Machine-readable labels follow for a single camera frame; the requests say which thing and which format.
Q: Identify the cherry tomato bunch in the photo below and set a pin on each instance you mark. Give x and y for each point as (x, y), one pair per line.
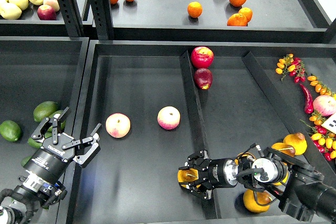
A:
(291, 66)
(323, 139)

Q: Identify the pale yellow apple front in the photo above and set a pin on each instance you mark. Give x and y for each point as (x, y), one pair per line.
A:
(10, 11)

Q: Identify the black shelf post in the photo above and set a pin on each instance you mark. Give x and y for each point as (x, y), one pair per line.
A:
(71, 16)

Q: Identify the bright red apple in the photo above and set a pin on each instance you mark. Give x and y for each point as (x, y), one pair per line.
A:
(202, 57)

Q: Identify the pink apple left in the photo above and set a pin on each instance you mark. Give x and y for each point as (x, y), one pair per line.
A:
(118, 125)

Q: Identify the pink peach right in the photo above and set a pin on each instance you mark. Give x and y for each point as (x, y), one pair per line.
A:
(325, 105)

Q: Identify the black tray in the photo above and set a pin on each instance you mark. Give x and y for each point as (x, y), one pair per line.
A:
(34, 70)
(134, 179)

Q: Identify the cherry tomato bunch lower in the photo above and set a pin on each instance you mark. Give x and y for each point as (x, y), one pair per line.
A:
(323, 139)

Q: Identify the green avocado mid left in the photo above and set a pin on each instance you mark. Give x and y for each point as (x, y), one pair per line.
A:
(31, 142)

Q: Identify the light green lime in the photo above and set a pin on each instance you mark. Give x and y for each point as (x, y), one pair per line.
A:
(10, 131)

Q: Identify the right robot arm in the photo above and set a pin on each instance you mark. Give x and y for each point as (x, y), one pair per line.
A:
(297, 186)

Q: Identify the yellow pear beneath right arm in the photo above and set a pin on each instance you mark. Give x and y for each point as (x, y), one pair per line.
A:
(256, 174)

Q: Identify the orange front right shelf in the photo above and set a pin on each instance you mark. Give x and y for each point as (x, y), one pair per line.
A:
(237, 19)

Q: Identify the pink apple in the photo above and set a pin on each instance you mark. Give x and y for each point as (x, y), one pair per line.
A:
(118, 125)
(169, 118)

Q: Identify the yellow pear with brown top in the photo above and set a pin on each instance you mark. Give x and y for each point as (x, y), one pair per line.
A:
(298, 141)

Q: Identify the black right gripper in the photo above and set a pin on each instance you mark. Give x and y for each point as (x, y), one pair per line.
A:
(213, 173)

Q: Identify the red chili pepper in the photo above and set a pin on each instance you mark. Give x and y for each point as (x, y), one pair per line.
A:
(308, 104)

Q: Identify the black left tray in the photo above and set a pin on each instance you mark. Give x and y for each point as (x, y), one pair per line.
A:
(34, 70)

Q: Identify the pink apple centre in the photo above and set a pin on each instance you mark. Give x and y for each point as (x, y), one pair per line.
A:
(169, 118)

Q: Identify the orange on shelf centre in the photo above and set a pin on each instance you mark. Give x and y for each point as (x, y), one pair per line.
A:
(194, 9)

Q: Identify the dark red apple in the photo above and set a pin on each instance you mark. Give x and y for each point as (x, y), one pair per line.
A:
(203, 78)

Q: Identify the white label card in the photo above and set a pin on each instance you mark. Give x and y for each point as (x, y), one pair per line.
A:
(330, 123)

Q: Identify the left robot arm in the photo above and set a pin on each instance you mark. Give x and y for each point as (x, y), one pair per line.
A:
(42, 187)

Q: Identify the red apple on shelf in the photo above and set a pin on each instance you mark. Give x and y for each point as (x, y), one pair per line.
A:
(46, 12)

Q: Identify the yellow pear under gripper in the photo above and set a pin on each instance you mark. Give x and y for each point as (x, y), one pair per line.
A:
(242, 156)

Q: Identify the cherry tomato bunch upper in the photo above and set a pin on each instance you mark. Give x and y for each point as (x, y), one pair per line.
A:
(291, 66)

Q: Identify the green avocado beside upper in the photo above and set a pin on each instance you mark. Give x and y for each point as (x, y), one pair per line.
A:
(63, 124)

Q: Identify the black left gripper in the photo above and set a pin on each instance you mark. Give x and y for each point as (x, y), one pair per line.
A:
(50, 161)

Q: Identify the orange behind front orange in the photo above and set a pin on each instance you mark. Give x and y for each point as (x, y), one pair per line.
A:
(247, 12)

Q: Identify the black middle tray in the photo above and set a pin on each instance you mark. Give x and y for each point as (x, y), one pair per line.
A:
(134, 179)

